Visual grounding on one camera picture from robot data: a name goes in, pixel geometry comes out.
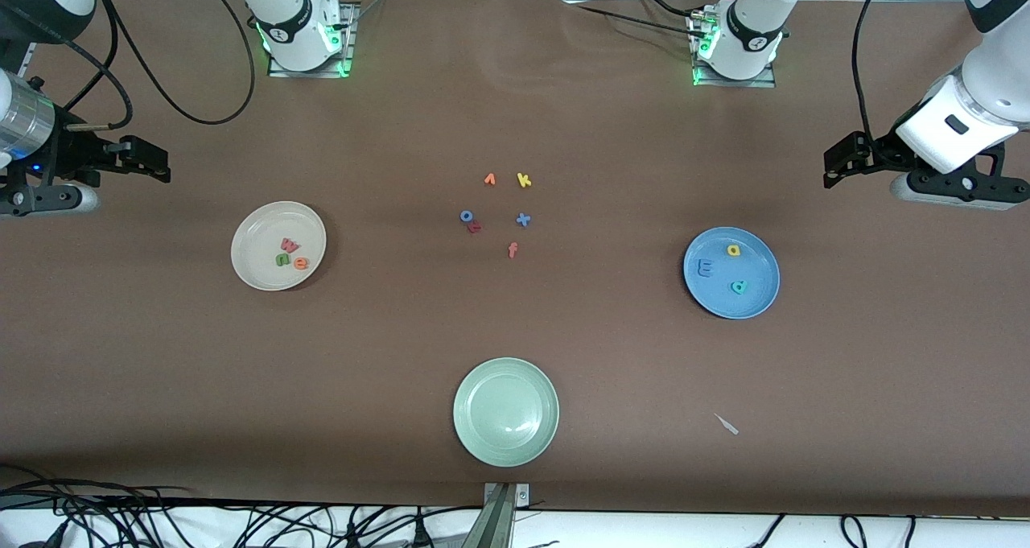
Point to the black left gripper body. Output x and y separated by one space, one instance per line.
879 150

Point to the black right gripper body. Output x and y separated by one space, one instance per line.
74 152

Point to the teal foam letter d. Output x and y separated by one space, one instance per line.
739 288

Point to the pink foam letter w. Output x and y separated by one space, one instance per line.
290 245

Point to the blue foam letter m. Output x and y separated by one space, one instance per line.
706 269

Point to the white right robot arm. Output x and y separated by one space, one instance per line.
298 25

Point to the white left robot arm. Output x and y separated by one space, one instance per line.
998 89

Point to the blue round plate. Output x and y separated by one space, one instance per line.
752 266

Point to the beige round plate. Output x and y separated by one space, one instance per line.
257 250

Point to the brown paper table cover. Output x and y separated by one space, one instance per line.
161 371

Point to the small white paper scrap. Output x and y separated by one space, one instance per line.
727 424

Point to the pale green round plate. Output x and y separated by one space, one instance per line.
505 413

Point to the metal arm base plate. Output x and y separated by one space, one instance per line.
351 41
732 83

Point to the grey metal camera mount bracket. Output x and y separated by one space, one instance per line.
500 504

